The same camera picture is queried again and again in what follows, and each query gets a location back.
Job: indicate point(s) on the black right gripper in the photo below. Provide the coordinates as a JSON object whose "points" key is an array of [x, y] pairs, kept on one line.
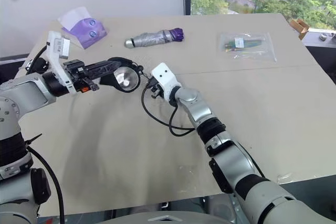
{"points": [[157, 91]]}

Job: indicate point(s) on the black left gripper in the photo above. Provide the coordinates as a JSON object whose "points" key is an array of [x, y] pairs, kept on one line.
{"points": [[76, 74]]}

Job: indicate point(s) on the shiny metal cup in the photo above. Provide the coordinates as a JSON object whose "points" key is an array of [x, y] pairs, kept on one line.
{"points": [[126, 79]]}

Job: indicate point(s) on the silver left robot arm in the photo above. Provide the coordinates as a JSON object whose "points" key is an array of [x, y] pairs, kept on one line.
{"points": [[23, 90]]}

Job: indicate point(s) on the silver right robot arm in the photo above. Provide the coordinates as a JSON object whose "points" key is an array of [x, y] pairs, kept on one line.
{"points": [[236, 163]]}

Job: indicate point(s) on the folded grey purple umbrella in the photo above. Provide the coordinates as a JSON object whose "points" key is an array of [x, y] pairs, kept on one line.
{"points": [[155, 38]]}

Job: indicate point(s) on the purple tissue pack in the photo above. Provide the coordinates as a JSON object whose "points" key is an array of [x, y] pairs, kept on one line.
{"points": [[88, 31]]}

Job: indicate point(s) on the clear bag of pens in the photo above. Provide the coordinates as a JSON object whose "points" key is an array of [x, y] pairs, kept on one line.
{"points": [[245, 45]]}

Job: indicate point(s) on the brown cardboard box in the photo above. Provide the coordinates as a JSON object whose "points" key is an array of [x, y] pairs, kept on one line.
{"points": [[299, 26]]}

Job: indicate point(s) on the dark side cabinet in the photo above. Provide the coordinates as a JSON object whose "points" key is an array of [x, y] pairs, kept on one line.
{"points": [[320, 58]]}

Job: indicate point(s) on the small metal bowl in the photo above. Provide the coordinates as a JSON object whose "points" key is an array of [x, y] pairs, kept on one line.
{"points": [[326, 36]]}

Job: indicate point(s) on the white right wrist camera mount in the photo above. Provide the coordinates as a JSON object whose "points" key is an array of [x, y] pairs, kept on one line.
{"points": [[165, 77]]}

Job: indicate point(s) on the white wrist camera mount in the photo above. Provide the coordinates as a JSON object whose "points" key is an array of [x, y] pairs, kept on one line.
{"points": [[165, 77], [56, 51]]}

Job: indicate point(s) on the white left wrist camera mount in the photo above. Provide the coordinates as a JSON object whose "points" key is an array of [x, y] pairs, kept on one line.
{"points": [[56, 51]]}

